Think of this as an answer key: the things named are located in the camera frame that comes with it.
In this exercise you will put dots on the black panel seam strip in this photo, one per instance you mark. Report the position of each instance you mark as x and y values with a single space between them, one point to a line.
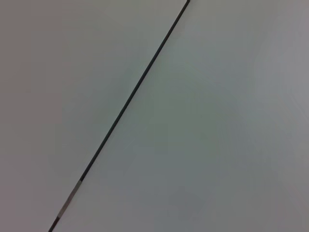
68 199

